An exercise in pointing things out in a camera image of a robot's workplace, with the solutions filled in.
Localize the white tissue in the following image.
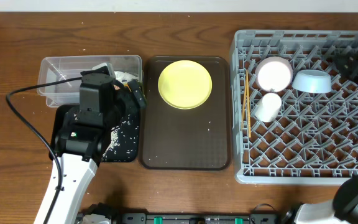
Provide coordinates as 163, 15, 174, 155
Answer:
114, 71, 139, 84

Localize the rice food waste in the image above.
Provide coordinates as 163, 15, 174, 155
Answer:
102, 113, 140, 162

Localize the blue bowl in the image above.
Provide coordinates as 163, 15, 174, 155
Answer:
292, 70, 332, 94

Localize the yellow plate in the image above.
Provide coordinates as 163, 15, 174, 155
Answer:
157, 60, 213, 110

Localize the white bowl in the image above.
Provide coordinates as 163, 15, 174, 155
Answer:
255, 57, 293, 92

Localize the white paper cup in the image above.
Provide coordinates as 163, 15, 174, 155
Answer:
255, 93, 282, 123

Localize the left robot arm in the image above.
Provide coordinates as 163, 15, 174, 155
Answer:
35, 72, 146, 223

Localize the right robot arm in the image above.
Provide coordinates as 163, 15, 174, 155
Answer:
280, 53, 358, 224

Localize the grey dishwasher rack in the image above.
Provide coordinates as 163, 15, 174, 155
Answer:
229, 30, 358, 185

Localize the black plastic tray bin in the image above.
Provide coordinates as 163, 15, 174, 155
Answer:
50, 105, 140, 162

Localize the dark brown serving tray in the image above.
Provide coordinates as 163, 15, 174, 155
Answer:
138, 56, 232, 170

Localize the clear plastic bin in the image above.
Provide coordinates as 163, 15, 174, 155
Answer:
37, 55, 143, 108

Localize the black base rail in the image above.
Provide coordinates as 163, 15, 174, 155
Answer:
75, 203, 285, 224

